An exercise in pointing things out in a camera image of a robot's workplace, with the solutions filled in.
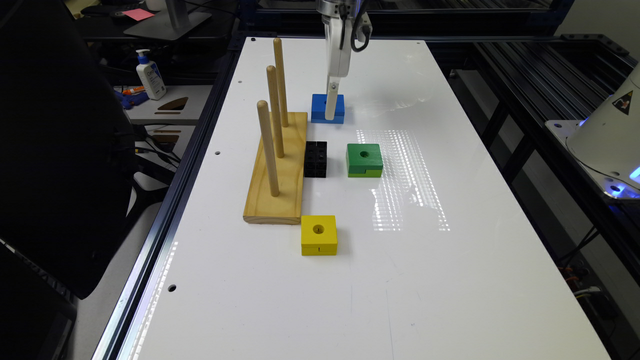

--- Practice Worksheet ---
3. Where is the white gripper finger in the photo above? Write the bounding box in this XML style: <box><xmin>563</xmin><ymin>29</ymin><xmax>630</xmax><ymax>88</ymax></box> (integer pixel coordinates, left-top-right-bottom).
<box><xmin>325</xmin><ymin>76</ymin><xmax>341</xmax><ymax>121</ymax></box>

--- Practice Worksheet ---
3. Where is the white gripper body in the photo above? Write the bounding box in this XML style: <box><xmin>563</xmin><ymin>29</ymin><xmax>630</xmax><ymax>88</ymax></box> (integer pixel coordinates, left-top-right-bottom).
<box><xmin>316</xmin><ymin>0</ymin><xmax>373</xmax><ymax>78</ymax></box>

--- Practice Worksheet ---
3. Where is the blue block with hole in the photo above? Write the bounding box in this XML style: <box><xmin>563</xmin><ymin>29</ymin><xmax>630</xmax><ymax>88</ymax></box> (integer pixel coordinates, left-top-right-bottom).
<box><xmin>311</xmin><ymin>94</ymin><xmax>345</xmax><ymax>124</ymax></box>

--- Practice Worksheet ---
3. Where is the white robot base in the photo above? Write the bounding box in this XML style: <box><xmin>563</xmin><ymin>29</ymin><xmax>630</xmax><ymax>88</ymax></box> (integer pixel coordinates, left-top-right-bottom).
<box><xmin>545</xmin><ymin>68</ymin><xmax>639</xmax><ymax>200</ymax></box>

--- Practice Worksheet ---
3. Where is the black cube block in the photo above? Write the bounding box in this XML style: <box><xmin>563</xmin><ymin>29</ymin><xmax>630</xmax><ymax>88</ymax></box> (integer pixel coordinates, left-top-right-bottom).
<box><xmin>304</xmin><ymin>141</ymin><xmax>327</xmax><ymax>178</ymax></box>

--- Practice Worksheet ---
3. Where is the green block with hole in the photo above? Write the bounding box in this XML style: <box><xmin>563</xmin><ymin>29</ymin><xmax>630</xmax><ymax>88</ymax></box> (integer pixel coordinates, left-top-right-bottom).
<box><xmin>346</xmin><ymin>143</ymin><xmax>383</xmax><ymax>177</ymax></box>

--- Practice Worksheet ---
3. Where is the yellow block with hole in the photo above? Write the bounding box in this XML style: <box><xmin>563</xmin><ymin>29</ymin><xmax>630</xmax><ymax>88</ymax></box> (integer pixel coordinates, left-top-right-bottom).
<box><xmin>301</xmin><ymin>215</ymin><xmax>338</xmax><ymax>256</ymax></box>

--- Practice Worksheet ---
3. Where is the middle wooden peg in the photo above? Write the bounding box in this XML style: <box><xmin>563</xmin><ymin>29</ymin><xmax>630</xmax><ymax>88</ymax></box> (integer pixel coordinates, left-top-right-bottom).
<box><xmin>266</xmin><ymin>65</ymin><xmax>284</xmax><ymax>158</ymax></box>

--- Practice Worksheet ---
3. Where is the wooden peg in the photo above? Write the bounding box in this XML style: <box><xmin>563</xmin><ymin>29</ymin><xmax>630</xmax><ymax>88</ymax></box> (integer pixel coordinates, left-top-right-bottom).
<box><xmin>266</xmin><ymin>65</ymin><xmax>284</xmax><ymax>158</ymax></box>
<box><xmin>273</xmin><ymin>37</ymin><xmax>289</xmax><ymax>127</ymax></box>
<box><xmin>257</xmin><ymin>100</ymin><xmax>280</xmax><ymax>197</ymax></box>

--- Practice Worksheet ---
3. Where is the rear wooden peg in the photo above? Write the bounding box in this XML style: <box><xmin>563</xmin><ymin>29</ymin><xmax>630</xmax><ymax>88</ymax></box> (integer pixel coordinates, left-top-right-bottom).
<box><xmin>273</xmin><ymin>37</ymin><xmax>289</xmax><ymax>127</ymax></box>

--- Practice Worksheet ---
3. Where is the front wooden peg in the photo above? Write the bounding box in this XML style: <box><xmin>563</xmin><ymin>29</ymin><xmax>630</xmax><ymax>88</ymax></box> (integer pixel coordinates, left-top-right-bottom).
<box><xmin>257</xmin><ymin>100</ymin><xmax>280</xmax><ymax>197</ymax></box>

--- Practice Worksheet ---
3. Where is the wooden peg base board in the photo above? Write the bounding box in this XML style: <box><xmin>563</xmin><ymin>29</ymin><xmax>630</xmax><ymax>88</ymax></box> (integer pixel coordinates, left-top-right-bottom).
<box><xmin>243</xmin><ymin>112</ymin><xmax>308</xmax><ymax>225</ymax></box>

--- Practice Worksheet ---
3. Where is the monitor stand base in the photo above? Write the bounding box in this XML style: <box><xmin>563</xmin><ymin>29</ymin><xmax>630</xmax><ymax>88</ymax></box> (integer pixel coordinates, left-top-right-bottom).
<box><xmin>123</xmin><ymin>0</ymin><xmax>211</xmax><ymax>41</ymax></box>

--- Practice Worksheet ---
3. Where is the lotion pump bottle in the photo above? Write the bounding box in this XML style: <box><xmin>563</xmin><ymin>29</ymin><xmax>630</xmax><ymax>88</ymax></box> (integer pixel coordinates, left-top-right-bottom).
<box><xmin>136</xmin><ymin>49</ymin><xmax>167</xmax><ymax>100</ymax></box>

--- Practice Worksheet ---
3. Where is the pink sticky note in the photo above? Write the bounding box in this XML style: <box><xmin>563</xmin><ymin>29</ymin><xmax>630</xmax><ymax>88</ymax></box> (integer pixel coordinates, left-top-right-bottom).
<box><xmin>123</xmin><ymin>8</ymin><xmax>155</xmax><ymax>21</ymax></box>

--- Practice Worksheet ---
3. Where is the blue tool with orange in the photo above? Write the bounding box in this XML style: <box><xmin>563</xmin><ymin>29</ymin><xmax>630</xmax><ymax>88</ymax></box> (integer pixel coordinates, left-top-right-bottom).
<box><xmin>114</xmin><ymin>86</ymin><xmax>149</xmax><ymax>110</ymax></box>

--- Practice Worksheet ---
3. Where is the black office chair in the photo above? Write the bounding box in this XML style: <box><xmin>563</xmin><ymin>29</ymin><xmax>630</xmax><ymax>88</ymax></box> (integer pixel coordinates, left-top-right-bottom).
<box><xmin>0</xmin><ymin>0</ymin><xmax>166</xmax><ymax>300</ymax></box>

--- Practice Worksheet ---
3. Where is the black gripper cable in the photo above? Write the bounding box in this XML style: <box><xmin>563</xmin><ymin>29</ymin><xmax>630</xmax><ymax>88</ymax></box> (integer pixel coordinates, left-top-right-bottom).
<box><xmin>341</xmin><ymin>0</ymin><xmax>372</xmax><ymax>54</ymax></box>

